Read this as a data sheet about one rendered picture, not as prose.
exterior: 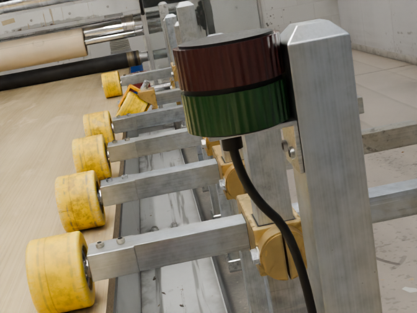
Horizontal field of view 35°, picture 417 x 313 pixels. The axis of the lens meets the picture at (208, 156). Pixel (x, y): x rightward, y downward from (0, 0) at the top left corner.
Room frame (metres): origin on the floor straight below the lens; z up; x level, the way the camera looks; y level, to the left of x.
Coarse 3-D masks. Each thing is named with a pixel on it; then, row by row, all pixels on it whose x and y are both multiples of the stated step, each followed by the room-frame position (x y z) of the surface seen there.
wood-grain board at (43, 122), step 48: (0, 96) 2.74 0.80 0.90; (48, 96) 2.45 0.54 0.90; (96, 96) 2.23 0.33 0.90; (0, 144) 1.67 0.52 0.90; (48, 144) 1.55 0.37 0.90; (0, 192) 1.19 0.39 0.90; (48, 192) 1.13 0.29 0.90; (0, 240) 0.91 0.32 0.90; (96, 240) 0.84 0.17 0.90; (0, 288) 0.73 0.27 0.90; (96, 288) 0.69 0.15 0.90
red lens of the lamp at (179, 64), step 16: (176, 48) 0.37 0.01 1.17; (208, 48) 0.34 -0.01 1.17; (224, 48) 0.34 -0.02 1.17; (240, 48) 0.34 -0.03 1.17; (256, 48) 0.34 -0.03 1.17; (272, 48) 0.35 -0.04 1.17; (176, 64) 0.36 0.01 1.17; (192, 64) 0.35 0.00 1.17; (208, 64) 0.34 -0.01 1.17; (224, 64) 0.34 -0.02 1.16; (240, 64) 0.34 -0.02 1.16; (256, 64) 0.34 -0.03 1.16; (272, 64) 0.35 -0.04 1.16; (192, 80) 0.35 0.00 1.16; (208, 80) 0.34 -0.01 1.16; (224, 80) 0.34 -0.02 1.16; (240, 80) 0.34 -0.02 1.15; (256, 80) 0.34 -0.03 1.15
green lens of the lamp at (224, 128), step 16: (192, 96) 0.35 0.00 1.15; (208, 96) 0.35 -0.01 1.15; (224, 96) 0.34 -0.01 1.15; (240, 96) 0.34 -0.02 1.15; (256, 96) 0.34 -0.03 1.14; (272, 96) 0.35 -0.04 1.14; (288, 96) 0.36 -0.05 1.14; (192, 112) 0.36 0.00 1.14; (208, 112) 0.35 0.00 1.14; (224, 112) 0.34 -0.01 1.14; (240, 112) 0.34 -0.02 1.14; (256, 112) 0.34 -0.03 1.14; (272, 112) 0.35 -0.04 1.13; (288, 112) 0.36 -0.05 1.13; (192, 128) 0.36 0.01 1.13; (208, 128) 0.35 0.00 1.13; (224, 128) 0.34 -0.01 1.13; (240, 128) 0.34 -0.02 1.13; (256, 128) 0.34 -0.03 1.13
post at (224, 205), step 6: (210, 156) 1.14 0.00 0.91; (216, 186) 1.13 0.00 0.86; (222, 192) 1.10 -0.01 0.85; (222, 198) 1.10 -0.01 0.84; (222, 204) 1.10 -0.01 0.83; (228, 204) 1.11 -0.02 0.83; (222, 210) 1.10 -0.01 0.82; (228, 210) 1.11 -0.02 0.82; (222, 216) 1.11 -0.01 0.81; (234, 252) 1.11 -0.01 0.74; (234, 258) 1.10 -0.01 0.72
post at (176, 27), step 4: (176, 24) 1.61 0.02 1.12; (176, 28) 1.60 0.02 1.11; (176, 32) 1.60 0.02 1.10; (180, 32) 1.60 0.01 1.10; (176, 36) 1.60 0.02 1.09; (180, 36) 1.60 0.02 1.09; (176, 40) 1.62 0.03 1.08; (180, 40) 1.60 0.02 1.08; (196, 148) 1.63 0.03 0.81; (200, 148) 1.60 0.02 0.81; (200, 152) 1.60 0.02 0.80; (200, 156) 1.60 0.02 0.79; (200, 160) 1.60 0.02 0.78
